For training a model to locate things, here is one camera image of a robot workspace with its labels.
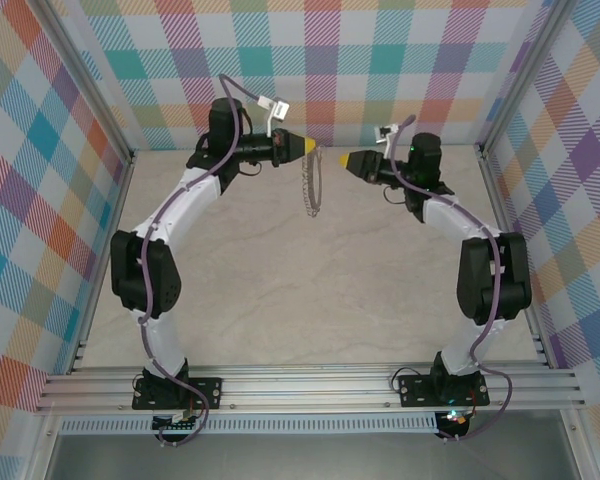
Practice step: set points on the circuit board with green connector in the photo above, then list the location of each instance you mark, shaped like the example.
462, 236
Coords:
177, 425

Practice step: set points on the aluminium mounting rail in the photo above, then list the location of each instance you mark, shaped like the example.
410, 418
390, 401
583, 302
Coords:
305, 390

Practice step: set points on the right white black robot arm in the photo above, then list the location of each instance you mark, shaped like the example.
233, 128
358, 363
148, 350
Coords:
455, 220

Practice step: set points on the aluminium side rail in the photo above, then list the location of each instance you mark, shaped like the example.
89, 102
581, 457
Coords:
112, 225
501, 200

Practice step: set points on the aluminium corner post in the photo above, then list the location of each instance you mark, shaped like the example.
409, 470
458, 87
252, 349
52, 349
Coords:
525, 80
87, 85

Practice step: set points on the large grey metal keyring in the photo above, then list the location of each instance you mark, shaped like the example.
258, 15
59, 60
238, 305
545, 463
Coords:
312, 211

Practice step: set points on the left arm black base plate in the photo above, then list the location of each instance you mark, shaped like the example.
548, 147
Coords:
207, 392

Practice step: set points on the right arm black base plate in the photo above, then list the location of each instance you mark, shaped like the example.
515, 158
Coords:
412, 390

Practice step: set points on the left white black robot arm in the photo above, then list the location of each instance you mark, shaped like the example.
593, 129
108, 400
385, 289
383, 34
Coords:
185, 205

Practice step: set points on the circuit board with orange part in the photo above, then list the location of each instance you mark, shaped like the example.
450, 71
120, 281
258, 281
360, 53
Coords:
457, 420

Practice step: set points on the grey sheet metal panel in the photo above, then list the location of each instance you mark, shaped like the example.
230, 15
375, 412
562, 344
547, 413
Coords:
305, 457

